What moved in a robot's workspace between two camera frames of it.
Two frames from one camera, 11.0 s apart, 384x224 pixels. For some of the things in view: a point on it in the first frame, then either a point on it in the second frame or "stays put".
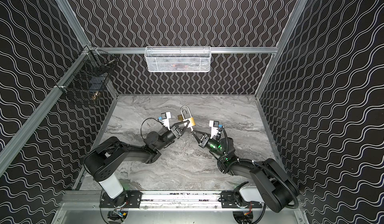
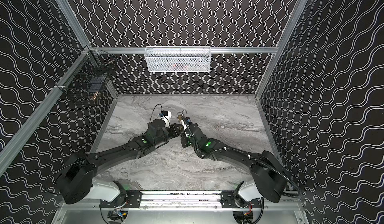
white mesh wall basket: (177, 58) stays put
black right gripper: (205, 138) to (186, 133)
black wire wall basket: (91, 76) stays put
